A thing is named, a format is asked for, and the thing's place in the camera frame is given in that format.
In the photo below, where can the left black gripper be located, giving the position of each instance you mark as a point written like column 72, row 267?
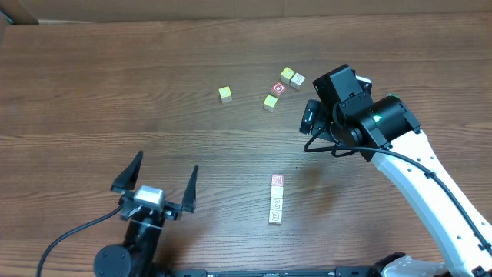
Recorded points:
column 190, row 198

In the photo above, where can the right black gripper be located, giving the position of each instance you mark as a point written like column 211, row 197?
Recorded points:
column 308, row 118

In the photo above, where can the red M block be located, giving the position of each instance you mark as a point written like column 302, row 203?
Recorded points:
column 277, row 180

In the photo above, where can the yellow block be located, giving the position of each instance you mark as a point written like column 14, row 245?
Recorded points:
column 225, row 94
column 277, row 192
column 286, row 75
column 270, row 103

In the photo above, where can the white patterned block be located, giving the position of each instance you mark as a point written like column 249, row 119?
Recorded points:
column 276, row 204

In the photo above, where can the white B block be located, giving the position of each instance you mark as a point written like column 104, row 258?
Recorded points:
column 275, row 217

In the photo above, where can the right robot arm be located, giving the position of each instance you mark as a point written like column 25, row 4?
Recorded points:
column 387, row 134

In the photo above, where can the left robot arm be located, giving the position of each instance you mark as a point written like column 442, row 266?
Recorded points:
column 134, row 257

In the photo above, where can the white block top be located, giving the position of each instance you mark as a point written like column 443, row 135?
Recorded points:
column 296, row 81

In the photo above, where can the yellow block top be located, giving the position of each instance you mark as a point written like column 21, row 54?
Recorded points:
column 286, row 75

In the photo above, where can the red circle block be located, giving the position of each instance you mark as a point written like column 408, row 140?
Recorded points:
column 278, row 89

